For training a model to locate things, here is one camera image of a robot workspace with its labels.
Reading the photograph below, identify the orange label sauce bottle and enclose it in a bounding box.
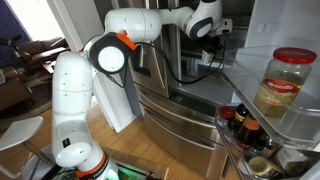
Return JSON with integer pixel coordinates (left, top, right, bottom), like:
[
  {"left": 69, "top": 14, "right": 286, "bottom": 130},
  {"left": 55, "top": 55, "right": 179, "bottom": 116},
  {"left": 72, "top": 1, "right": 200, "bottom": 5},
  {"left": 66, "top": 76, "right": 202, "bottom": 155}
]
[{"left": 236, "top": 114, "right": 263, "bottom": 148}]

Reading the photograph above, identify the dark sauce bottle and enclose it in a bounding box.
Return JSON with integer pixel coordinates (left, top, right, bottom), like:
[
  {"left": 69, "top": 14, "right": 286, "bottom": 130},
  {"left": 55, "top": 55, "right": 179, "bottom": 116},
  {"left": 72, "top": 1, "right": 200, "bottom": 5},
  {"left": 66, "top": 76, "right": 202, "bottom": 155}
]
[{"left": 229, "top": 103, "right": 250, "bottom": 133}]

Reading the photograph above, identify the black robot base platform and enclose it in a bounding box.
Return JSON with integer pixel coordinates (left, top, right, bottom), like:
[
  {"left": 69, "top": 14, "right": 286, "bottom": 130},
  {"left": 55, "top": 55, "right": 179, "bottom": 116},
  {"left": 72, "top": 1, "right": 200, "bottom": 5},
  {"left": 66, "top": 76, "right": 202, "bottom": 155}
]
[{"left": 43, "top": 158, "right": 158, "bottom": 180}]

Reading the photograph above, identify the brown armchair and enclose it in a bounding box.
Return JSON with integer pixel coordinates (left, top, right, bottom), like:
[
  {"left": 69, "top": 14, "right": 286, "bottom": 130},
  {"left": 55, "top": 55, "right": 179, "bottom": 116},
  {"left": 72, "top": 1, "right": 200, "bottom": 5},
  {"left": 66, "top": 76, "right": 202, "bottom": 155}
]
[{"left": 0, "top": 65, "right": 35, "bottom": 111}]

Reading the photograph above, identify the clear door bin with jar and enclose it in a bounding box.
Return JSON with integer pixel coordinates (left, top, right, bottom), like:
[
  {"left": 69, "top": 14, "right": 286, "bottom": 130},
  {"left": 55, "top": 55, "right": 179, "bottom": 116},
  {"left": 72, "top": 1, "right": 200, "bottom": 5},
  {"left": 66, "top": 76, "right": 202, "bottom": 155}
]
[{"left": 221, "top": 44, "right": 320, "bottom": 152}]

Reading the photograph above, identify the clear crisper drawer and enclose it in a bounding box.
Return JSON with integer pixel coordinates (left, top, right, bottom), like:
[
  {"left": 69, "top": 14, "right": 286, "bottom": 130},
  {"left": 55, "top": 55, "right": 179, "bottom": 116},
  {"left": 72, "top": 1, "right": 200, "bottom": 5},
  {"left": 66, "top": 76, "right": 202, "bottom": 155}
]
[{"left": 195, "top": 60, "right": 228, "bottom": 80}]

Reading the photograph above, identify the stainless steel freezer drawer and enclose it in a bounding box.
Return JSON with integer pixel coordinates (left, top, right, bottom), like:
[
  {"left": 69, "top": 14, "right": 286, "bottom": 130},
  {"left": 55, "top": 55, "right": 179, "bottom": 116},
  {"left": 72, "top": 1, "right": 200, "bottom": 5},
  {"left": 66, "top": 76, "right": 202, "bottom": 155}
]
[
  {"left": 139, "top": 103, "right": 232, "bottom": 180},
  {"left": 134, "top": 82, "right": 221, "bottom": 148}
]

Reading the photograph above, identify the Mezzetta jar with red lid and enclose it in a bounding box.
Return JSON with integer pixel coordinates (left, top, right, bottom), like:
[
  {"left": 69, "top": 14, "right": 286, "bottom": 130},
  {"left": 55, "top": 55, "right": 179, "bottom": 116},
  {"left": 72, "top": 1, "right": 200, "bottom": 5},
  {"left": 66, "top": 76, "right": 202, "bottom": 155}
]
[{"left": 253, "top": 47, "right": 319, "bottom": 118}]

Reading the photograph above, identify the brown sofa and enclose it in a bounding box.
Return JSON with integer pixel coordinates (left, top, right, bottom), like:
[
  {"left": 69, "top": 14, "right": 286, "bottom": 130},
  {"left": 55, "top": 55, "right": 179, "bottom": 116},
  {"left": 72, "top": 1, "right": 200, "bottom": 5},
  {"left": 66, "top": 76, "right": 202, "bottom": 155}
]
[{"left": 16, "top": 36, "right": 72, "bottom": 68}]

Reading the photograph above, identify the curved steel drawer handle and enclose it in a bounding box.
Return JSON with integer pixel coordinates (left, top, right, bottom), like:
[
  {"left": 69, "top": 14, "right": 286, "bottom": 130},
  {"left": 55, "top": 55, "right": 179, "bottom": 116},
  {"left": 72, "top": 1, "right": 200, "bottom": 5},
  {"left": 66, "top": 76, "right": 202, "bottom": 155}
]
[
  {"left": 136, "top": 89, "right": 217, "bottom": 129},
  {"left": 141, "top": 106, "right": 218, "bottom": 149}
]

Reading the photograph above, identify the white container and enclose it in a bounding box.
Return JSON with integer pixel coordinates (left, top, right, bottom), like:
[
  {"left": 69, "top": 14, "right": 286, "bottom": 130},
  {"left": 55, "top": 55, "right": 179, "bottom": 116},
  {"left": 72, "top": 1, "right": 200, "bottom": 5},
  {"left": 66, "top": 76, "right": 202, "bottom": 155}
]
[{"left": 274, "top": 146, "right": 312, "bottom": 176}]

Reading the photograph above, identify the curved steel door handle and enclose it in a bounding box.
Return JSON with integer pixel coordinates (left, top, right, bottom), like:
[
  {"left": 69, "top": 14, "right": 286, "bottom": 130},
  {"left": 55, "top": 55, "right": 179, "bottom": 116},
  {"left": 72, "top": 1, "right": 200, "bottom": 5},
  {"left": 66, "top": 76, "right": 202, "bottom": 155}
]
[{"left": 143, "top": 0, "right": 168, "bottom": 92}]

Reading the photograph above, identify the yellow lid jar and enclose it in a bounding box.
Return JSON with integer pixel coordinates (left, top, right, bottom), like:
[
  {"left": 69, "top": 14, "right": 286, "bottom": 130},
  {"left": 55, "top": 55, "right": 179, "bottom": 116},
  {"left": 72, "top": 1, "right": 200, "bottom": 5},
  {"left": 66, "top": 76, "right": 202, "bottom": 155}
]
[{"left": 248, "top": 155, "right": 285, "bottom": 180}]

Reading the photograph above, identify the small red lid jar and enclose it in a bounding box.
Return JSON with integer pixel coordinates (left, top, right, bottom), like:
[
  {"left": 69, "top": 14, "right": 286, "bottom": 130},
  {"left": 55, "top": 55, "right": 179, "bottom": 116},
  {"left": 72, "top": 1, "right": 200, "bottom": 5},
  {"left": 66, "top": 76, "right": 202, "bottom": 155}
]
[{"left": 218, "top": 105, "right": 237, "bottom": 130}]

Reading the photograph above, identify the glass fridge shelf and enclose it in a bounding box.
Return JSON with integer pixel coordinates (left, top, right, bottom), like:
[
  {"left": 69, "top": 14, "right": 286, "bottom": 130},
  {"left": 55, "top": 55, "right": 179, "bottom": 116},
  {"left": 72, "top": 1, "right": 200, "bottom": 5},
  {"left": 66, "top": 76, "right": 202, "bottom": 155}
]
[{"left": 181, "top": 49, "right": 228, "bottom": 63}]

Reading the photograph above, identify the dark glass bottle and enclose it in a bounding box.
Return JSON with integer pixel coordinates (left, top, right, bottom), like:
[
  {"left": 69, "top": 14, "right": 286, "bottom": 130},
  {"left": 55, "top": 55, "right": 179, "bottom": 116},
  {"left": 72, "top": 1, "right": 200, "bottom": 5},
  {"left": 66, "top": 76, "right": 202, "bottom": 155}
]
[{"left": 253, "top": 133, "right": 282, "bottom": 158}]

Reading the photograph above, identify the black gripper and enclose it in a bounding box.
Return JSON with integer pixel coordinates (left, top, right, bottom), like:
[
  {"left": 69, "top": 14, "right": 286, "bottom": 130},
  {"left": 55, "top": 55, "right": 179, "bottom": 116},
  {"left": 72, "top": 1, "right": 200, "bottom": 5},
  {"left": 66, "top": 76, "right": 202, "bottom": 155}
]
[{"left": 201, "top": 34, "right": 227, "bottom": 60}]

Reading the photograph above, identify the clear door bin with bottles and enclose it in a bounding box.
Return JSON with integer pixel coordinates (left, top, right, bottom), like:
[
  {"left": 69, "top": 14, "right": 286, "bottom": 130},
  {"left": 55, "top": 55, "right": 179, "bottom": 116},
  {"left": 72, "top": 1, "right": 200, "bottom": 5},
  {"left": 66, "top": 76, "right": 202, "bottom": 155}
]
[{"left": 214, "top": 106, "right": 320, "bottom": 180}]

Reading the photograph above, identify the white lined open fridge door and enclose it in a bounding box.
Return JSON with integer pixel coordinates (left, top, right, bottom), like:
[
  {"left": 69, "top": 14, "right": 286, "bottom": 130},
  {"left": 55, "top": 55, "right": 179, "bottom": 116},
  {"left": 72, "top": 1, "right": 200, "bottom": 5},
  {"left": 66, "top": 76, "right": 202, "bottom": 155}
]
[{"left": 213, "top": 0, "right": 320, "bottom": 180}]

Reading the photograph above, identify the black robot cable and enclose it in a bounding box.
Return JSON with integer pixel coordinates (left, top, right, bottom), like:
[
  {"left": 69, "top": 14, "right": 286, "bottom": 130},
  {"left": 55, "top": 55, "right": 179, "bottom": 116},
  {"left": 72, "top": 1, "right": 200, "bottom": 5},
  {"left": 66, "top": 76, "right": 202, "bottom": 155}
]
[{"left": 105, "top": 39, "right": 229, "bottom": 90}]

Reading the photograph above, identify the wooden coffee table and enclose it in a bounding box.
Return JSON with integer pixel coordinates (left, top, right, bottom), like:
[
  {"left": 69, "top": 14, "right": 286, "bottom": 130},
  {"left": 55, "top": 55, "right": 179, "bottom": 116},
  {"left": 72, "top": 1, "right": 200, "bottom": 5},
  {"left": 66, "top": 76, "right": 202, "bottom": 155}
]
[{"left": 41, "top": 56, "right": 58, "bottom": 79}]

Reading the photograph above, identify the stainless steel refrigerator body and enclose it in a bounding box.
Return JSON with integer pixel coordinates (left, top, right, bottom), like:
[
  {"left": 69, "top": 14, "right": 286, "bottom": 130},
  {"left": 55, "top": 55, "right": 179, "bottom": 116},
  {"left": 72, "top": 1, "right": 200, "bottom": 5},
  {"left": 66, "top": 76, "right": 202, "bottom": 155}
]
[{"left": 118, "top": 0, "right": 258, "bottom": 180}]

